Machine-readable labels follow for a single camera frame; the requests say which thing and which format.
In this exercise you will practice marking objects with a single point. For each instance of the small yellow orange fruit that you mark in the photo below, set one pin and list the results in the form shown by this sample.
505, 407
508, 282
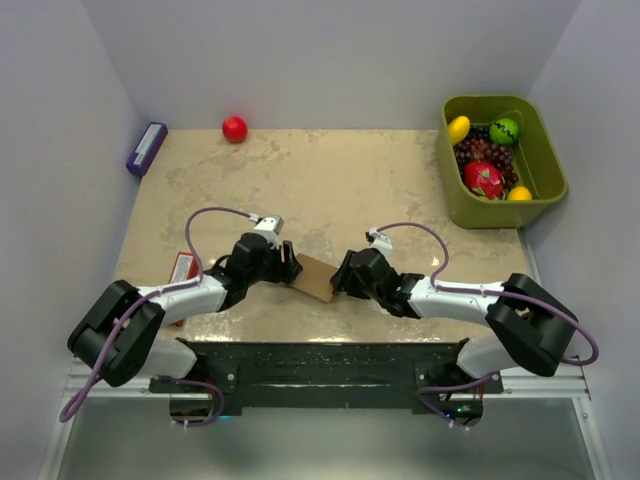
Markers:
519, 193

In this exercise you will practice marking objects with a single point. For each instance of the red dragon fruit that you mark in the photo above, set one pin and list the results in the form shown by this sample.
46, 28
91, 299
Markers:
484, 180

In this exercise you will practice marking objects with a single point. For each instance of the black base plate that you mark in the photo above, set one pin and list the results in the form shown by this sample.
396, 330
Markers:
233, 376

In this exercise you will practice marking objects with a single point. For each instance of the green striped fruit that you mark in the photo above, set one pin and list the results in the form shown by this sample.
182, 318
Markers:
504, 131

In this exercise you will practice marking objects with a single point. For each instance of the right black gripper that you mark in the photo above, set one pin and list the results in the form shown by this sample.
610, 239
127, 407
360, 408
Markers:
343, 280

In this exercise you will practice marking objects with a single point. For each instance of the red tomato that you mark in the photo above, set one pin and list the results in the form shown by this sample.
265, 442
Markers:
234, 129

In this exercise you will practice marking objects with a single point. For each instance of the yellow lemon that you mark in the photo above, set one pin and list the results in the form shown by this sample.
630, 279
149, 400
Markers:
458, 129

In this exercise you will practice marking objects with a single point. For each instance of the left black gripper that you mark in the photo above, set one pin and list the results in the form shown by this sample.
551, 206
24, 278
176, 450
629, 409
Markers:
286, 271

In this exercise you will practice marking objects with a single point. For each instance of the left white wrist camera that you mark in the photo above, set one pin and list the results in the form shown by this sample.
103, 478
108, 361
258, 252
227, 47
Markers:
270, 227

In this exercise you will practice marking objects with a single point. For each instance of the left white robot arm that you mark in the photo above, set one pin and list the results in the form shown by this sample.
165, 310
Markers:
116, 336

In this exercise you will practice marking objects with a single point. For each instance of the brown cardboard box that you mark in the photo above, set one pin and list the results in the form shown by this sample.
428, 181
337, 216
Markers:
315, 278

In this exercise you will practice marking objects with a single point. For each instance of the red rectangular box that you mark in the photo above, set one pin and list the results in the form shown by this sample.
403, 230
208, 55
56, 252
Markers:
184, 268

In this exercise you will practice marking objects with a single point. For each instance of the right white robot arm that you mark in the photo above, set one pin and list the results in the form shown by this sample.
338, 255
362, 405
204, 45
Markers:
527, 322

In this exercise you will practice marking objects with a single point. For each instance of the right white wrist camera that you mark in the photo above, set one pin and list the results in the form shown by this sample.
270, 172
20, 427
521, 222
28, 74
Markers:
379, 241

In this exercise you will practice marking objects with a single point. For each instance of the green plastic bin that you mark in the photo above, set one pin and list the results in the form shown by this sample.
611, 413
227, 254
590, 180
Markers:
535, 163

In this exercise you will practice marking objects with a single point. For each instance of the purple rectangular box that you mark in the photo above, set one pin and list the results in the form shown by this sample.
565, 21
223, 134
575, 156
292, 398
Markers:
148, 146

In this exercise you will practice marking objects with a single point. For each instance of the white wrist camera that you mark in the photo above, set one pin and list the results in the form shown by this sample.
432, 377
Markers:
379, 241
270, 227

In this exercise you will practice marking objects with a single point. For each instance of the purple grapes bunch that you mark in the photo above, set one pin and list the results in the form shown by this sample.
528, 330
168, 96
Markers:
477, 146

